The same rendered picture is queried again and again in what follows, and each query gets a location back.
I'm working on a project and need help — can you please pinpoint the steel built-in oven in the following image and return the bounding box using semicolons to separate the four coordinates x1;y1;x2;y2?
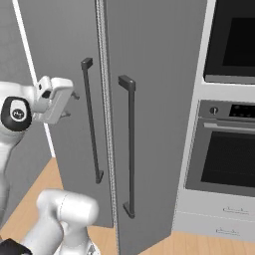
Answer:
184;99;255;199

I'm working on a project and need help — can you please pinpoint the thin grey drawer handle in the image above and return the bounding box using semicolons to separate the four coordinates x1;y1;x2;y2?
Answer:
222;205;250;214

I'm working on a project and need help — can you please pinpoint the steel oven door handle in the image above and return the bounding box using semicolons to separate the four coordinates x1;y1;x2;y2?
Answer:
202;122;255;135

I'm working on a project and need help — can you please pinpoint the grey narrow fridge door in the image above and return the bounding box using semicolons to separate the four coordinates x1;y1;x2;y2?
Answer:
16;0;116;230

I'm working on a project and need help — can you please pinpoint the white drawer front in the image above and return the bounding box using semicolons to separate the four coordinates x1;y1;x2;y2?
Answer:
174;190;255;223
171;210;255;244

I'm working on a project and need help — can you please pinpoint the dark handle of wide door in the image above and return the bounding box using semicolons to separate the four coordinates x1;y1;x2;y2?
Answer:
118;74;136;220

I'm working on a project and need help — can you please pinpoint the dark handle of narrow door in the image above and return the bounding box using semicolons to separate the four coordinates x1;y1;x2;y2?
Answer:
80;57;105;185

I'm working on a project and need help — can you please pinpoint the white tall cabinet housing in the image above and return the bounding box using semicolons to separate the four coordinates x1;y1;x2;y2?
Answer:
170;0;255;244

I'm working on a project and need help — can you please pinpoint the round oven knob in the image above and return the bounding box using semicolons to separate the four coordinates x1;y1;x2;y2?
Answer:
209;105;220;117

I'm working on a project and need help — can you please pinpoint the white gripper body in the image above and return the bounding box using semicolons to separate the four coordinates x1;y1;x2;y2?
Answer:
42;77;75;126

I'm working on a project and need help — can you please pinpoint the grey wide fridge door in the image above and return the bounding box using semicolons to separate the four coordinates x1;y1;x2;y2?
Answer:
103;0;209;255

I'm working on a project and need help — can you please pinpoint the black built-in microwave oven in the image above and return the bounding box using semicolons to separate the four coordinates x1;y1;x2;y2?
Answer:
202;0;255;86

